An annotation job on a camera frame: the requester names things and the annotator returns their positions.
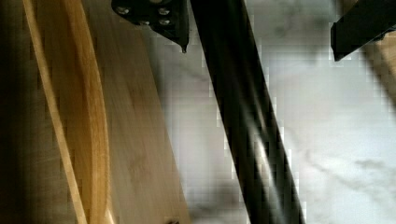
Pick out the bamboo cutting board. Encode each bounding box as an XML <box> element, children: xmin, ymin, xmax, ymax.
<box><xmin>363</xmin><ymin>32</ymin><xmax>396</xmax><ymax>104</ymax></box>

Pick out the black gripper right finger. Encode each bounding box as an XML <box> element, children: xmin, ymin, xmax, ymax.
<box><xmin>331</xmin><ymin>0</ymin><xmax>396</xmax><ymax>62</ymax></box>

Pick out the black drawer handle bar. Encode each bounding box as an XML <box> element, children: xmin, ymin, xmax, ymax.
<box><xmin>191</xmin><ymin>0</ymin><xmax>305</xmax><ymax>224</ymax></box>

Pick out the wooden drawer front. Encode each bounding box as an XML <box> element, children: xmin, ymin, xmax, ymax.
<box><xmin>1</xmin><ymin>0</ymin><xmax>191</xmax><ymax>224</ymax></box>

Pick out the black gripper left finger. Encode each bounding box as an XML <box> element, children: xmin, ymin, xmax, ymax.
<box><xmin>111</xmin><ymin>0</ymin><xmax>190</xmax><ymax>53</ymax></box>

